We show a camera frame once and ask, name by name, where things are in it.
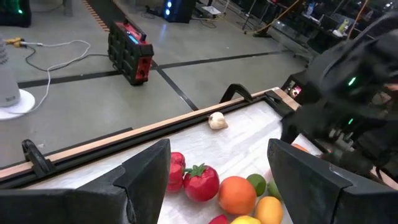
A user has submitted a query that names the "black metal table frame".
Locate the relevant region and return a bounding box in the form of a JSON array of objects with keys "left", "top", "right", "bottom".
[{"left": 0, "top": 88, "right": 301, "bottom": 190}]

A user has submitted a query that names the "long red chili pepper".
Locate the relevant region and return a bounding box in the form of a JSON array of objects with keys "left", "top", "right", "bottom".
[{"left": 208, "top": 214, "right": 230, "bottom": 224}]

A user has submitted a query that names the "yellow-orange mango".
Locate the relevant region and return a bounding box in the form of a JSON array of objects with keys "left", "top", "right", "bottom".
[{"left": 254, "top": 196, "right": 284, "bottom": 224}]

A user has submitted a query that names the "red tomato green stem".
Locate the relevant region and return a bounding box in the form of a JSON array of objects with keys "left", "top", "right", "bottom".
[{"left": 182, "top": 163, "right": 221, "bottom": 203}]

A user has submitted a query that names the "yellow lemon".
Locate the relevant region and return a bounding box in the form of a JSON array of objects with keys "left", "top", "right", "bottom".
[{"left": 229, "top": 215, "right": 262, "bottom": 224}]

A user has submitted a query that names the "yellow power plug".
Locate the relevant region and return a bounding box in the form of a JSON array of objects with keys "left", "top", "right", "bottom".
[{"left": 4, "top": 37, "right": 25, "bottom": 48}]

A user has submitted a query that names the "red bell pepper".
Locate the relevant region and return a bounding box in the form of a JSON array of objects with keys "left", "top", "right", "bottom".
[{"left": 166, "top": 151, "right": 187, "bottom": 194}]

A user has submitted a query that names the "green-lit black machine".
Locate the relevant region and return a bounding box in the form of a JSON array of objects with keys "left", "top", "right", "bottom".
[{"left": 0, "top": 0, "right": 32, "bottom": 28}]

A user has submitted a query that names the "black equipment box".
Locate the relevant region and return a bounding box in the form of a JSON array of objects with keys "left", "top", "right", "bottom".
[{"left": 281, "top": 71, "right": 312, "bottom": 103}]

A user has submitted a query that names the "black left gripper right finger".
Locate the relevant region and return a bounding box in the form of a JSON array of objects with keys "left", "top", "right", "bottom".
[{"left": 267, "top": 138, "right": 398, "bottom": 224}]

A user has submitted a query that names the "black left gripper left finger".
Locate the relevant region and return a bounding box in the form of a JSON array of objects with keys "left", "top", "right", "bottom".
[{"left": 0, "top": 138, "right": 172, "bottom": 224}]

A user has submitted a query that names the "white tower fan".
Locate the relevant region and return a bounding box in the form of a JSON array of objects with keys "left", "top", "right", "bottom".
[{"left": 0, "top": 37, "right": 36, "bottom": 121}]

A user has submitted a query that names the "black mat striped edge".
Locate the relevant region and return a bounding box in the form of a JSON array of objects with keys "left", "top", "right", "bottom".
[{"left": 81, "top": 0, "right": 131, "bottom": 32}]

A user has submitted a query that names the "red black power station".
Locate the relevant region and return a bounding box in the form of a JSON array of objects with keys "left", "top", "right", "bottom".
[{"left": 107, "top": 19, "right": 155, "bottom": 86}]

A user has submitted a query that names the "cluttered workbench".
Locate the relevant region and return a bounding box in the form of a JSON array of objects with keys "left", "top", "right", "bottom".
[{"left": 253, "top": 0, "right": 398, "bottom": 63}]

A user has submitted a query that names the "small green lime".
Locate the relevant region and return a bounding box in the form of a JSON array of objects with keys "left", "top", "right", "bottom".
[{"left": 246, "top": 173, "right": 267, "bottom": 197}]

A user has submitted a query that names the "round orange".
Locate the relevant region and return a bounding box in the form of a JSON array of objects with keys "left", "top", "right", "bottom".
[{"left": 217, "top": 175, "right": 257, "bottom": 216}]

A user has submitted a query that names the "white garlic bulb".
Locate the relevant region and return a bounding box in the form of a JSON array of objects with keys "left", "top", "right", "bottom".
[{"left": 207, "top": 111, "right": 229, "bottom": 131}]

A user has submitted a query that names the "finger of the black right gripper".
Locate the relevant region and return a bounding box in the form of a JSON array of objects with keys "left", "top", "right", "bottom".
[{"left": 280, "top": 112, "right": 300, "bottom": 144}]

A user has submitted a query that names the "dark floor cable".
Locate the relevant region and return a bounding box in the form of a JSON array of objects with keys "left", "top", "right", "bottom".
[{"left": 24, "top": 46, "right": 109, "bottom": 74}]

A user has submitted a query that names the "black table clamp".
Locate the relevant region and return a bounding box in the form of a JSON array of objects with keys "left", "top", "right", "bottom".
[{"left": 21, "top": 139, "right": 57, "bottom": 178}]

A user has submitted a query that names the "blue-lit computer tower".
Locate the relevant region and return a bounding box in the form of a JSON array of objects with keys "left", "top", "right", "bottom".
[{"left": 163, "top": 0, "right": 197, "bottom": 24}]

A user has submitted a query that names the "white floor cable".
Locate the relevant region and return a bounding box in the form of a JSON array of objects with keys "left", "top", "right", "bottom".
[{"left": 18, "top": 39, "right": 91, "bottom": 114}]

